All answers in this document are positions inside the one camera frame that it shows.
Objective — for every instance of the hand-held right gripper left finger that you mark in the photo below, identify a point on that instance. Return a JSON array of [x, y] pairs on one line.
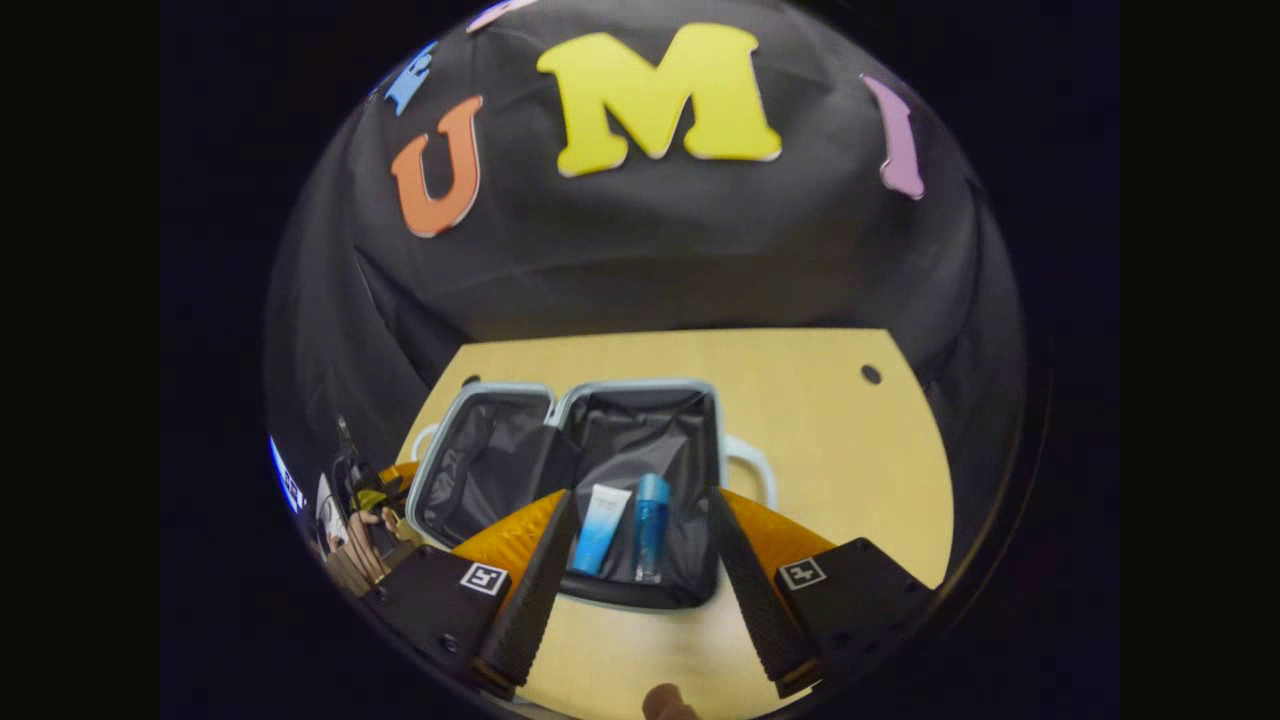
[[535, 600]]

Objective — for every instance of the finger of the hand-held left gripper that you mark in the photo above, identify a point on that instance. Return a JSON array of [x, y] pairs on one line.
[[398, 472]]

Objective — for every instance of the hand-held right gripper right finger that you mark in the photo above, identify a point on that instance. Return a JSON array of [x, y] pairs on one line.
[[750, 590]]

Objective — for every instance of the blue skin care tube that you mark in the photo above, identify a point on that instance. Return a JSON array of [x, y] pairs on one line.
[[600, 530]]

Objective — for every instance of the blue skin care bottle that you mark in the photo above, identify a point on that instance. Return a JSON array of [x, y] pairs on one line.
[[651, 525]]

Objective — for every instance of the light blue suitcase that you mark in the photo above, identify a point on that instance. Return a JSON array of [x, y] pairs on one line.
[[640, 430]]

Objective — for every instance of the blue and white sign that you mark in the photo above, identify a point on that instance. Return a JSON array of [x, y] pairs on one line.
[[287, 482]]

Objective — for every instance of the black round desk grommet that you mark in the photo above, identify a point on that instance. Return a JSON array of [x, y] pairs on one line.
[[871, 374]]

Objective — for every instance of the black backdrop cloth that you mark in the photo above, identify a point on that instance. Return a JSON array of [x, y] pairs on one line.
[[640, 250]]

